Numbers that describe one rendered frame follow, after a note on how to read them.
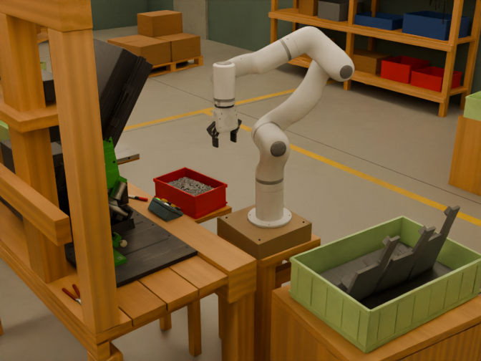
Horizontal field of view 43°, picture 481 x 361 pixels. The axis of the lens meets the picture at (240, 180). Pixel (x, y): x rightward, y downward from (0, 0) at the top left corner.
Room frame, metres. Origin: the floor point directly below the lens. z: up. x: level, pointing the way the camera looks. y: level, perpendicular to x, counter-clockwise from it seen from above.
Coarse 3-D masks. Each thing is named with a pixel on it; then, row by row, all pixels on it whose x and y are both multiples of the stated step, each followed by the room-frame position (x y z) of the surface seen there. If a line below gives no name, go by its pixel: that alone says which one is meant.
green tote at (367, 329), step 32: (384, 224) 2.23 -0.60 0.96; (416, 224) 2.23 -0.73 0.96; (320, 256) 2.03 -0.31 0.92; (352, 256) 2.13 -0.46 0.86; (448, 256) 2.09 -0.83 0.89; (480, 256) 1.98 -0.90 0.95; (320, 288) 1.82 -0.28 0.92; (416, 288) 1.76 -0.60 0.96; (448, 288) 1.85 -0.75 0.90; (352, 320) 1.68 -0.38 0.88; (384, 320) 1.67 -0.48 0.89; (416, 320) 1.76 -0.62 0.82
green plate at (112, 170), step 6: (108, 144) 2.39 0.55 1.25; (108, 150) 2.38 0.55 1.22; (114, 150) 2.39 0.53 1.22; (108, 156) 2.37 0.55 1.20; (114, 156) 2.38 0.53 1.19; (108, 162) 2.36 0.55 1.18; (114, 162) 2.37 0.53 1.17; (108, 168) 2.35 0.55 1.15; (114, 168) 2.37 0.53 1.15; (108, 174) 2.34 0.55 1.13; (114, 174) 2.36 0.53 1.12; (108, 180) 2.33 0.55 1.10; (114, 180) 2.35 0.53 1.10; (108, 186) 2.33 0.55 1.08
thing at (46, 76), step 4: (44, 72) 2.06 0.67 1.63; (48, 72) 2.06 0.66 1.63; (44, 76) 2.01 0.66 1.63; (48, 76) 2.01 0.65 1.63; (52, 76) 2.01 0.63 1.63; (44, 80) 1.95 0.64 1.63; (48, 80) 1.96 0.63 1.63; (52, 80) 1.97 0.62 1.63; (44, 84) 1.95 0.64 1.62; (48, 84) 1.96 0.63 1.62; (52, 84) 1.97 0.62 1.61; (44, 88) 1.95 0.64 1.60; (48, 88) 1.96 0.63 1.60; (52, 88) 1.97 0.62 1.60; (44, 92) 1.95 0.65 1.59; (48, 92) 1.96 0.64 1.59; (52, 92) 1.96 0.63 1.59; (44, 96) 1.96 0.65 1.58; (48, 96) 1.95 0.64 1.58; (52, 96) 1.96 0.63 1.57; (48, 100) 1.95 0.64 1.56
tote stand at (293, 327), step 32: (288, 288) 2.01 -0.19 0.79; (288, 320) 1.89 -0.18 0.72; (320, 320) 1.80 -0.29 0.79; (448, 320) 1.81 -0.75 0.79; (480, 320) 1.84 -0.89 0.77; (288, 352) 1.88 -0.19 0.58; (320, 352) 1.72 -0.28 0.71; (352, 352) 1.63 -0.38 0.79; (384, 352) 1.63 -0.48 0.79; (416, 352) 1.68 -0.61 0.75; (448, 352) 1.76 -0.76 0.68; (480, 352) 1.86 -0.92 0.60
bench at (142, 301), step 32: (0, 224) 2.36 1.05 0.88; (0, 256) 2.28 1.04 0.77; (32, 288) 2.01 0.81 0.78; (128, 288) 1.87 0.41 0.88; (160, 288) 1.87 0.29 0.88; (192, 288) 1.87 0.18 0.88; (0, 320) 2.72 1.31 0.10; (64, 320) 1.79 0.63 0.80; (128, 320) 1.68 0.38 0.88; (224, 320) 2.05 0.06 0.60; (96, 352) 1.61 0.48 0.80; (224, 352) 2.06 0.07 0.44
